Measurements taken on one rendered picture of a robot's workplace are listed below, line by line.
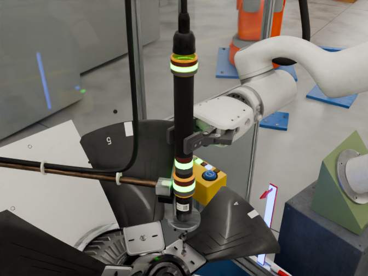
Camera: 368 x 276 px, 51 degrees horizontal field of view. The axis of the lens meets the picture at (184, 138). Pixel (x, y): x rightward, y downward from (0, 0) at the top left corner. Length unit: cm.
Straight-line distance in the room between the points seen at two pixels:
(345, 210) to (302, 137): 228
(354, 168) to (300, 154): 204
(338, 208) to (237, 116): 74
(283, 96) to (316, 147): 269
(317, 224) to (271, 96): 70
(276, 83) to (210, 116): 18
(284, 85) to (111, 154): 41
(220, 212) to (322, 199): 49
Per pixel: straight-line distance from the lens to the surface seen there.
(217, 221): 99
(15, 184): 101
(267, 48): 80
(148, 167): 85
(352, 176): 136
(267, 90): 81
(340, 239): 139
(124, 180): 79
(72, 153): 106
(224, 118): 72
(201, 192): 129
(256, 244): 99
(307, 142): 356
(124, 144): 86
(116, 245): 94
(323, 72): 77
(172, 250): 92
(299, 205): 146
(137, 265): 83
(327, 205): 141
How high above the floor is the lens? 189
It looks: 33 degrees down
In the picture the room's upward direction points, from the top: straight up
